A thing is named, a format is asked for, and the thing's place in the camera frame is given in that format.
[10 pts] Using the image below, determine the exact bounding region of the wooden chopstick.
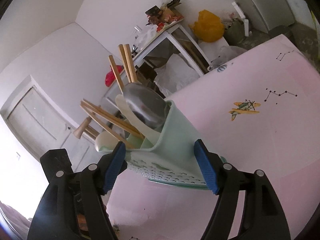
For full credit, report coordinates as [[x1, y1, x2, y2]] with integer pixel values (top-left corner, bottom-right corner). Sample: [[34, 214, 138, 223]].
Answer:
[[108, 55, 124, 94], [124, 44, 138, 83], [81, 102, 144, 139], [118, 44, 131, 83], [80, 102, 136, 150], [80, 100, 144, 140]]

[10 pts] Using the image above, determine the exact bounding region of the white plastic spoon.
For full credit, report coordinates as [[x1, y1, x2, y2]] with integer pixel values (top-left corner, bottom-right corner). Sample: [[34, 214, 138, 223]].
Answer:
[[115, 94, 161, 145]]

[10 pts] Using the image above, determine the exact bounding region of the mint green utensil basket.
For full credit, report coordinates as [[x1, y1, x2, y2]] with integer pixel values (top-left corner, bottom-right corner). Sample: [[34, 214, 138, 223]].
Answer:
[[98, 100, 226, 191]]

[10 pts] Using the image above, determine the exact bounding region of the stainless steel spoon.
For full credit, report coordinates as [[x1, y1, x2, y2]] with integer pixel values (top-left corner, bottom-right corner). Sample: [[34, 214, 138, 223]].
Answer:
[[123, 82, 170, 131]]

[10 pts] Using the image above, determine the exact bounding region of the white ceramic spoon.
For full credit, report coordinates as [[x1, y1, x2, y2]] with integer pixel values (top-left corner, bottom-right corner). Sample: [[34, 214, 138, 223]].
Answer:
[[95, 131, 119, 152]]

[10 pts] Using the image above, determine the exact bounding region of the white door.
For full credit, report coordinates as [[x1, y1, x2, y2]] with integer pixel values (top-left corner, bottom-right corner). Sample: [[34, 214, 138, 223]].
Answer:
[[1, 76, 97, 172]]

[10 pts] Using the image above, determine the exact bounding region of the wooden chair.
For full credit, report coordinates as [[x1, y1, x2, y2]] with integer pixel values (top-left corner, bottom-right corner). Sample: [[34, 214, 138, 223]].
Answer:
[[73, 116, 99, 140]]

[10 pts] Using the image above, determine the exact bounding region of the red plastic bag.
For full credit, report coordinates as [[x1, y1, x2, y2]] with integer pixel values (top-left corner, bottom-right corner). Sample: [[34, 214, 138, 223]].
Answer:
[[105, 65, 124, 87]]

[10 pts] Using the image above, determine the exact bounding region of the white plastic sack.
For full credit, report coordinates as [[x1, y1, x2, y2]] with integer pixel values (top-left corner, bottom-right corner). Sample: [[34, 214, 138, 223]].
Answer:
[[154, 54, 200, 97]]

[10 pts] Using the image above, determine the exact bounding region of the white metal side table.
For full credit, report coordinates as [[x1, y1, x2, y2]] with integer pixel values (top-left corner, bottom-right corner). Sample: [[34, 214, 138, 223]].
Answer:
[[102, 19, 213, 120]]

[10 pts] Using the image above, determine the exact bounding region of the yellow plastic bag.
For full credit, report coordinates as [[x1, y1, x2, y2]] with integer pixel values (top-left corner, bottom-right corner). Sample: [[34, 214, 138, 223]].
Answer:
[[189, 10, 225, 43]]

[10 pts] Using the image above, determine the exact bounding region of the silver refrigerator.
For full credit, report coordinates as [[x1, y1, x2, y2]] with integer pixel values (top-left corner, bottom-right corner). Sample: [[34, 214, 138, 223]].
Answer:
[[239, 0, 296, 33]]

